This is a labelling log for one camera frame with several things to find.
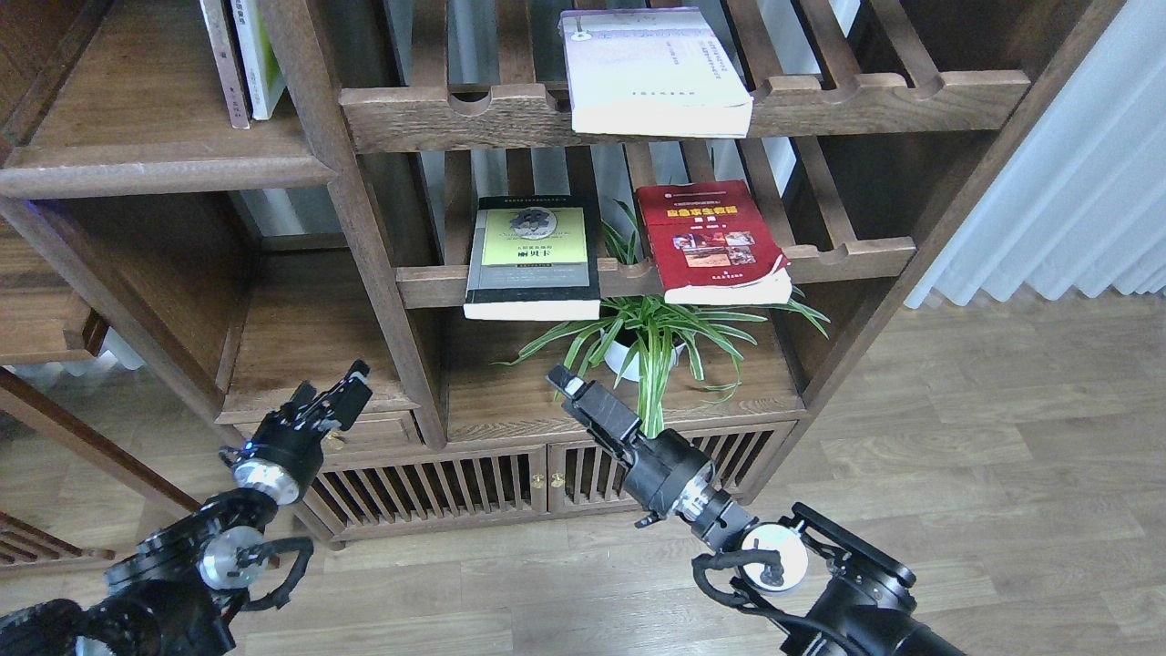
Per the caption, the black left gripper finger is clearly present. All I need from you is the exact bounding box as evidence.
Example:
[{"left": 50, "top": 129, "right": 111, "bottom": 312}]
[{"left": 318, "top": 360, "right": 372, "bottom": 429}]

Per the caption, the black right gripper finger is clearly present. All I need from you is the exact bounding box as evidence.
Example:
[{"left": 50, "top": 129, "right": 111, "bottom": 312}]
[{"left": 547, "top": 364, "right": 600, "bottom": 411}]

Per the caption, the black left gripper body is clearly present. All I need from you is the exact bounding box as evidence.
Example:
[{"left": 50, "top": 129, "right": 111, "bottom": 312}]
[{"left": 218, "top": 382, "right": 332, "bottom": 507}]

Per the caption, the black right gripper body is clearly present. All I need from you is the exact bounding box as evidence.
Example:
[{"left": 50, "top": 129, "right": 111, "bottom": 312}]
[{"left": 583, "top": 383, "right": 725, "bottom": 528}]

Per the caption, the black yellow-green cover book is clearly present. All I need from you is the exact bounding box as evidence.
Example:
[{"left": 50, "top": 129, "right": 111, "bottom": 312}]
[{"left": 463, "top": 195, "right": 600, "bottom": 323}]

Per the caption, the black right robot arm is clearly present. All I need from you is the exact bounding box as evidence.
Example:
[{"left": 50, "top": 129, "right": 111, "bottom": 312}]
[{"left": 548, "top": 365, "right": 958, "bottom": 655}]

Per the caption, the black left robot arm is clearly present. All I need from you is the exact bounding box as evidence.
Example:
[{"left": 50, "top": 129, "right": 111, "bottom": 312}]
[{"left": 3, "top": 360, "right": 372, "bottom": 655}]

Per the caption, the brass drawer knob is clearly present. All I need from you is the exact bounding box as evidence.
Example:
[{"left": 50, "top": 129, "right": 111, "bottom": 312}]
[{"left": 323, "top": 431, "right": 346, "bottom": 453}]

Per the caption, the white plant pot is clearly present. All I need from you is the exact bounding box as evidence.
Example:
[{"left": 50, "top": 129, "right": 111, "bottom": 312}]
[{"left": 604, "top": 331, "right": 640, "bottom": 383}]

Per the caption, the green spider plant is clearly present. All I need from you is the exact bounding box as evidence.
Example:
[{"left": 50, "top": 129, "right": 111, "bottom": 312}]
[{"left": 493, "top": 200, "right": 833, "bottom": 439}]

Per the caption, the red cover book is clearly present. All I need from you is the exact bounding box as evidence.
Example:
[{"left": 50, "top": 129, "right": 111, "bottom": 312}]
[{"left": 635, "top": 179, "right": 793, "bottom": 306}]

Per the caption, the brown wooden bookshelf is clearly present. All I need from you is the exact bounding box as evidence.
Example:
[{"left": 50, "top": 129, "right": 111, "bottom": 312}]
[{"left": 3, "top": 1, "right": 1123, "bottom": 546}]

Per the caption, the white lavender cover book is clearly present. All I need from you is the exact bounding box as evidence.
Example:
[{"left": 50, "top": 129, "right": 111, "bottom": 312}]
[{"left": 559, "top": 7, "right": 753, "bottom": 137}]

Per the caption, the white green upright book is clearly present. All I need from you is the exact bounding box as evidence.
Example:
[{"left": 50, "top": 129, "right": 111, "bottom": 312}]
[{"left": 230, "top": 1, "right": 287, "bottom": 120}]

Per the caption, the brown spine upright book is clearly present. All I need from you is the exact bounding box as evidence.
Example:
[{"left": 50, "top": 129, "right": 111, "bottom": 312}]
[{"left": 199, "top": 0, "right": 251, "bottom": 129}]

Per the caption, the white pleated curtain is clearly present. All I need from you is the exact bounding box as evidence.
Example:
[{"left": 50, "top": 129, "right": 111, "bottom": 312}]
[{"left": 906, "top": 1, "right": 1165, "bottom": 308}]

